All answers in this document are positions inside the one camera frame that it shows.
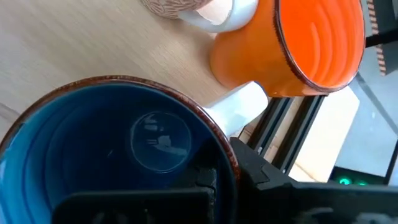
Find hazard striped black floor mat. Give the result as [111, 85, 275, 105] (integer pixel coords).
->
[366, 0, 398, 77]

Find blue glazed mug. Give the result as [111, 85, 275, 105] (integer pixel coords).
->
[0, 74, 270, 224]

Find black aluminium rig frame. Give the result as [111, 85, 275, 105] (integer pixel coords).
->
[244, 93, 327, 175]

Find brown leaf patterned mug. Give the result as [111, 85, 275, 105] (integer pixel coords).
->
[139, 0, 259, 34]

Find orange mug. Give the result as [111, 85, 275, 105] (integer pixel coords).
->
[208, 0, 366, 98]

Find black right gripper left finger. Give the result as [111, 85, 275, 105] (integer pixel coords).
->
[51, 167, 218, 224]

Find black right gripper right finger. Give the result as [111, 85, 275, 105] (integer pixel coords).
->
[229, 136, 398, 224]

